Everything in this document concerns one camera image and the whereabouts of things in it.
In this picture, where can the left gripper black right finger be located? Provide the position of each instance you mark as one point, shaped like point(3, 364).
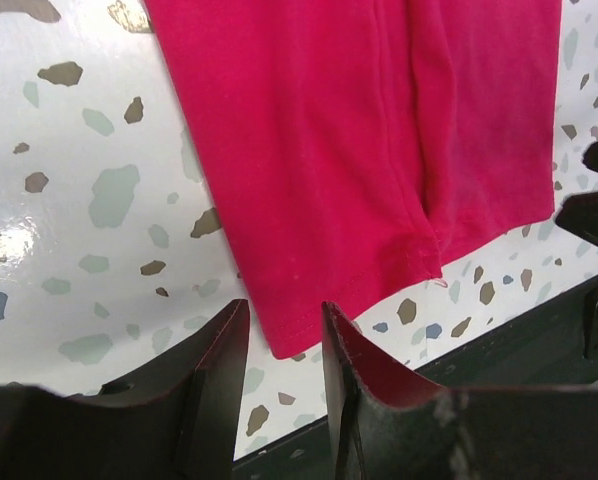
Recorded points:
point(386, 421)

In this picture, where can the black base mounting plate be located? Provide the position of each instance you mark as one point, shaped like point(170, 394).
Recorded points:
point(542, 346)

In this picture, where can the magenta t shirt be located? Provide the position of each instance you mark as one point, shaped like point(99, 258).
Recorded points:
point(354, 148)

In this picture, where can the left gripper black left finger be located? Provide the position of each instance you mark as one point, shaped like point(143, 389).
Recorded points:
point(175, 417)

